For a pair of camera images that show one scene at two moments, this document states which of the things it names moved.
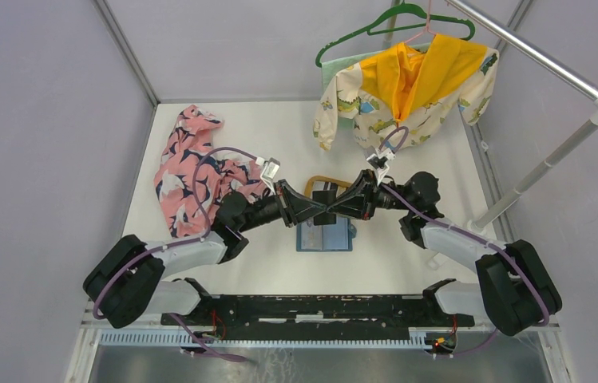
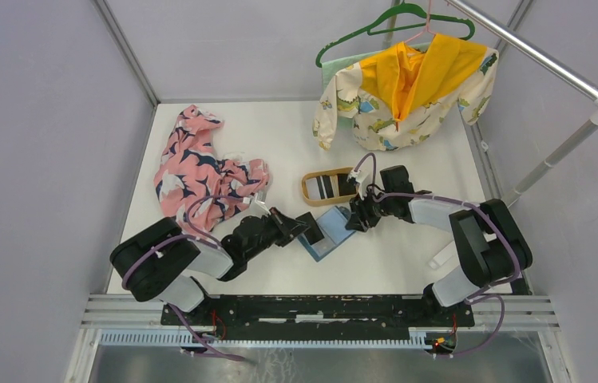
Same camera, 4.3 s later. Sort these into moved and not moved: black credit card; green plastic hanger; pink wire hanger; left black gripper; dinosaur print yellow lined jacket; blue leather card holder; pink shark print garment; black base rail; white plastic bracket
Moved: left black gripper; blue leather card holder; black credit card
Not moved: pink wire hanger; white plastic bracket; black base rail; pink shark print garment; green plastic hanger; dinosaur print yellow lined jacket
